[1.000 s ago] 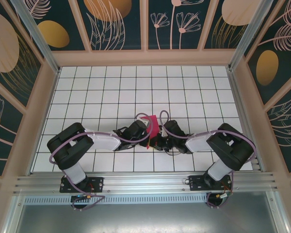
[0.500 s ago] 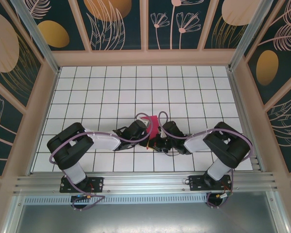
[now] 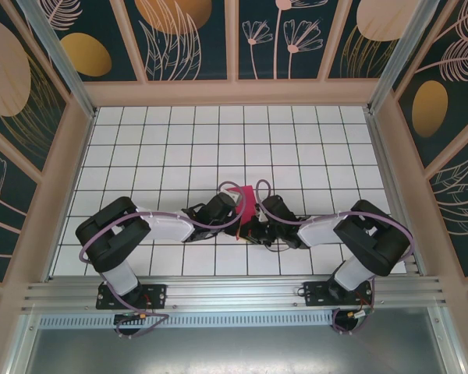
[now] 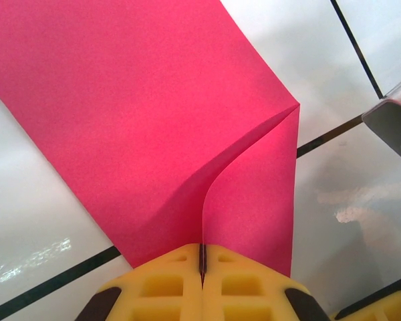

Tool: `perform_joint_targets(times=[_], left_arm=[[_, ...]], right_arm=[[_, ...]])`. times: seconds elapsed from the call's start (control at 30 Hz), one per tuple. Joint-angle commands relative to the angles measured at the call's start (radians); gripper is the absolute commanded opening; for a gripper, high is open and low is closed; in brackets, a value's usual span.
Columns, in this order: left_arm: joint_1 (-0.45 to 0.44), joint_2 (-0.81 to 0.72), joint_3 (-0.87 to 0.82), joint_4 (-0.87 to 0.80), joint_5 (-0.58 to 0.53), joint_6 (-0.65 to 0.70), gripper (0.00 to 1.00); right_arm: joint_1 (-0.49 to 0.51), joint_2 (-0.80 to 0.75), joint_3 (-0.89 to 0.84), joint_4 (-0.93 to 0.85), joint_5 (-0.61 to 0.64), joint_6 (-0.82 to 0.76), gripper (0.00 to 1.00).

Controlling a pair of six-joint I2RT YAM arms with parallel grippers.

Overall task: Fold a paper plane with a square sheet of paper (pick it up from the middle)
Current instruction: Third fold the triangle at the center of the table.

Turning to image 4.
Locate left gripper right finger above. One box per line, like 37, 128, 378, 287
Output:
202, 243, 329, 321

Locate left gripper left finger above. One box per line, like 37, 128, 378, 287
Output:
75, 243, 204, 321

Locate pink paper sheet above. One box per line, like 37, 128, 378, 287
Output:
0, 0, 301, 278

